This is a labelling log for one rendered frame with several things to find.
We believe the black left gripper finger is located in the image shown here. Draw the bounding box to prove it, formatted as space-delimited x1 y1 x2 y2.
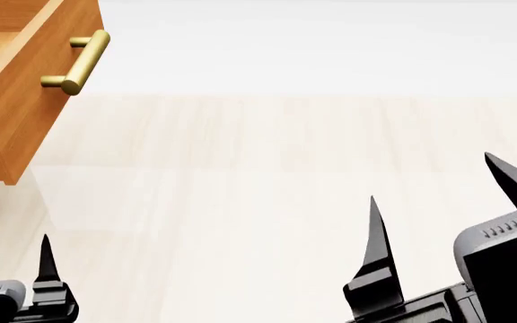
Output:
31 233 72 308

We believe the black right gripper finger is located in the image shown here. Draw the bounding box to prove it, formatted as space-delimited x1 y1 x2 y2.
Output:
484 151 517 211
342 195 406 318

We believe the wooden drawer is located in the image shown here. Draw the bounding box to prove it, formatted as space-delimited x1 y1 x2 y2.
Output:
0 0 105 186

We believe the grey right gripper camera box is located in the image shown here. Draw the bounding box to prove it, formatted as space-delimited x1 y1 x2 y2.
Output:
452 199 517 323

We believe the brass bar drawer handle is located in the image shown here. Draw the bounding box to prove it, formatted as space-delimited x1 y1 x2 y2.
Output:
39 29 111 97

